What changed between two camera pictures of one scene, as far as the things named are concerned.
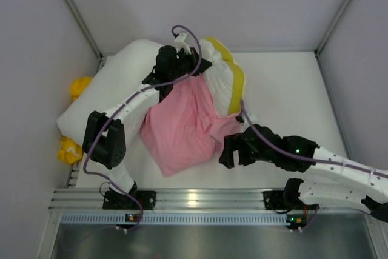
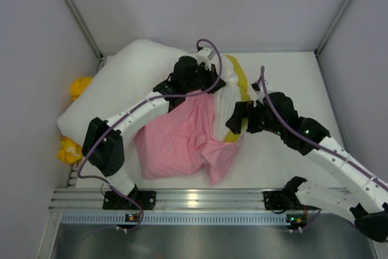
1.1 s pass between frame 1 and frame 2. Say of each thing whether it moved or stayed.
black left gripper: moved
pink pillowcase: moved
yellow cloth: stayed
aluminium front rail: stayed
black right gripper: moved
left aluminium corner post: stayed
